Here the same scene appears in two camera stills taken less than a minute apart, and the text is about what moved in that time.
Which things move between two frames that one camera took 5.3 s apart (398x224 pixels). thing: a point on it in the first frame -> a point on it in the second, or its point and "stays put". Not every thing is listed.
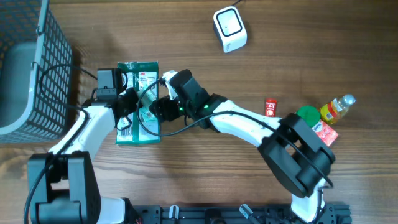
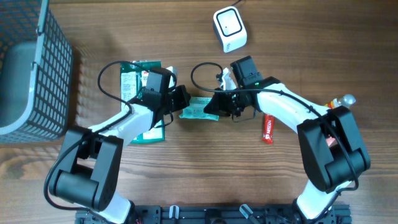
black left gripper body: (130, 99) -> (175, 99)
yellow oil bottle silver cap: (336, 109) stays put
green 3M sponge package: (143, 76) stays put
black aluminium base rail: (232, 214) stays put
